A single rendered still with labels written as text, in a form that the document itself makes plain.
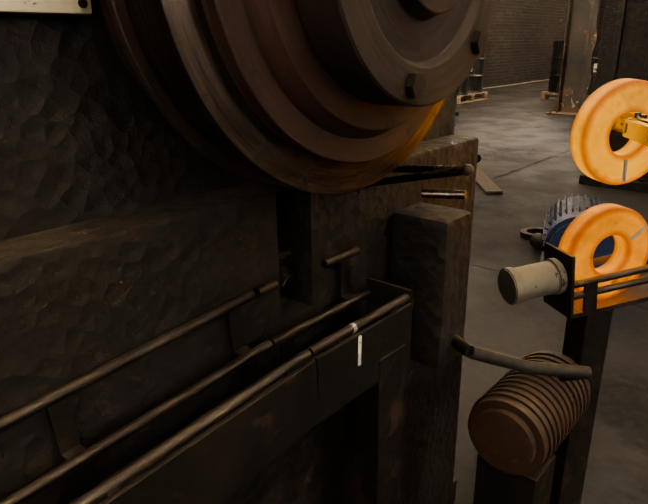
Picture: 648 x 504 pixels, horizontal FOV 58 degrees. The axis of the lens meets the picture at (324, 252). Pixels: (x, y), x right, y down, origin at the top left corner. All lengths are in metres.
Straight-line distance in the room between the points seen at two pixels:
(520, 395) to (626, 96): 0.47
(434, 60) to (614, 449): 1.40
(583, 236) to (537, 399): 0.26
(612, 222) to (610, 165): 0.09
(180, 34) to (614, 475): 1.51
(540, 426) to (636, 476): 0.84
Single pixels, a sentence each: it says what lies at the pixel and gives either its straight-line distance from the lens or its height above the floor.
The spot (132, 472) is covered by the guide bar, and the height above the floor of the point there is 0.69.
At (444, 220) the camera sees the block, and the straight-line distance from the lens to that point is 0.84.
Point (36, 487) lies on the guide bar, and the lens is 0.59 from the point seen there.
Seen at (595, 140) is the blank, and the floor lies 0.89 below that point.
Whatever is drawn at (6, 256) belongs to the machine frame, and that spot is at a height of 0.87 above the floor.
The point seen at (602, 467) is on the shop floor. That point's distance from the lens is 1.75.
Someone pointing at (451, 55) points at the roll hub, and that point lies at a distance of 0.62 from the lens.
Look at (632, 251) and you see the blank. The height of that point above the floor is 0.71.
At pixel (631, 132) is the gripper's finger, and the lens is 0.94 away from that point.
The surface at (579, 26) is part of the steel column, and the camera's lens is 9.51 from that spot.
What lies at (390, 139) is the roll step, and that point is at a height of 0.93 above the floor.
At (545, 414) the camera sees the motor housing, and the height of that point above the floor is 0.52.
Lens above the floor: 1.03
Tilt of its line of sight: 20 degrees down
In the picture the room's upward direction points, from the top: 1 degrees counter-clockwise
